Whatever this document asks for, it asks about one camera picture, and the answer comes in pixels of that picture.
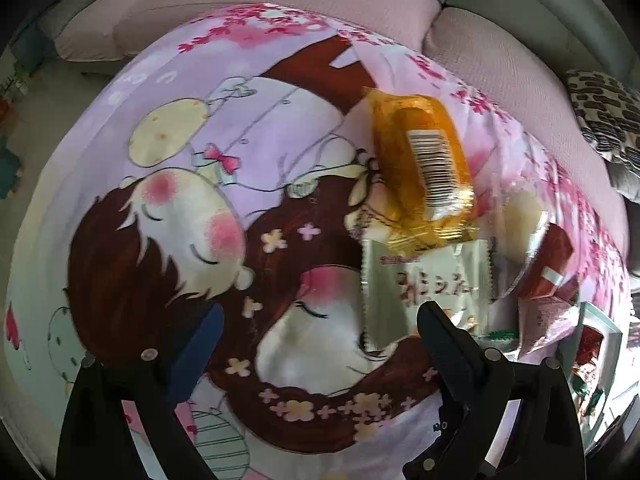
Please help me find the white orange snack packet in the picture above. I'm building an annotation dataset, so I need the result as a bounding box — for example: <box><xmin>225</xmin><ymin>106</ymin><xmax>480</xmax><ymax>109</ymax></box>
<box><xmin>361</xmin><ymin>240</ymin><xmax>494</xmax><ymax>351</ymax></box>

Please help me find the green white corn packet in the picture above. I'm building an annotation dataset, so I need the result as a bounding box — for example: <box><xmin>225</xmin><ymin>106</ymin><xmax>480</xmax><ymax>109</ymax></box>
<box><xmin>474</xmin><ymin>330</ymin><xmax>520</xmax><ymax>351</ymax></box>

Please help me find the grey pillow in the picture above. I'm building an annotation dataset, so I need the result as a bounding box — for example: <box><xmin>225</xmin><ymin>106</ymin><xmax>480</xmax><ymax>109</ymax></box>
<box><xmin>606</xmin><ymin>162</ymin><xmax>640</xmax><ymax>204</ymax></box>

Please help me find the pink snack packet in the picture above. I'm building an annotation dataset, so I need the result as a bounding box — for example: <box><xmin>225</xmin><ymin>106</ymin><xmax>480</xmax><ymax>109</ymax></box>
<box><xmin>518</xmin><ymin>296</ymin><xmax>580</xmax><ymax>359</ymax></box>

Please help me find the clear wrapped white pastry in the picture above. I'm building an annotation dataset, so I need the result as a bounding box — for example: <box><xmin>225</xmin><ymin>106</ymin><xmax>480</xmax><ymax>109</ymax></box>
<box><xmin>492</xmin><ymin>188</ymin><xmax>549</xmax><ymax>298</ymax></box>

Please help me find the teal rimmed white tray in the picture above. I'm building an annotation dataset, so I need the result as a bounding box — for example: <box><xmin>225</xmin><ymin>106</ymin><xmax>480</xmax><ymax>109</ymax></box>
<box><xmin>556</xmin><ymin>301</ymin><xmax>623</xmax><ymax>448</ymax></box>

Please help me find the pink sofa seat cover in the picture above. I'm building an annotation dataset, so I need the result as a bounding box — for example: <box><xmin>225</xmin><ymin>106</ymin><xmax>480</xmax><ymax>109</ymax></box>
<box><xmin>54</xmin><ymin>0</ymin><xmax>630</xmax><ymax>255</ymax></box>

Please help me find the red white striped packet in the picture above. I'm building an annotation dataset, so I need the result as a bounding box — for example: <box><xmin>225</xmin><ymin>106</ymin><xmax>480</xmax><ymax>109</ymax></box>
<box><xmin>518</xmin><ymin>223</ymin><xmax>574</xmax><ymax>300</ymax></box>

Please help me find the grey green sofa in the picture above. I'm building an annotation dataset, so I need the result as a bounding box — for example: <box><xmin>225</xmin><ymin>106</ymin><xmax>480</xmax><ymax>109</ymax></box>
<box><xmin>438</xmin><ymin>0</ymin><xmax>639</xmax><ymax>88</ymax></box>

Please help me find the red Rossi snack packet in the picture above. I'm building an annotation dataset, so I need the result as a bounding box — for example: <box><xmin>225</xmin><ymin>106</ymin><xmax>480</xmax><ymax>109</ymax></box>
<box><xmin>575</xmin><ymin>325</ymin><xmax>603</xmax><ymax>367</ymax></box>

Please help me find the black white patterned pillow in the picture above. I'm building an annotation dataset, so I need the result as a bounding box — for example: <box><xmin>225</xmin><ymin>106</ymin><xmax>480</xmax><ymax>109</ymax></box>
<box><xmin>565</xmin><ymin>70</ymin><xmax>639</xmax><ymax>172</ymax></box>

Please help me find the cartoon print pink tablecloth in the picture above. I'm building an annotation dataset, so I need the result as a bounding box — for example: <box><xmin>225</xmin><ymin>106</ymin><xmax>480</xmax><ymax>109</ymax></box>
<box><xmin>3</xmin><ymin>2</ymin><xmax>631</xmax><ymax>479</ymax></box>

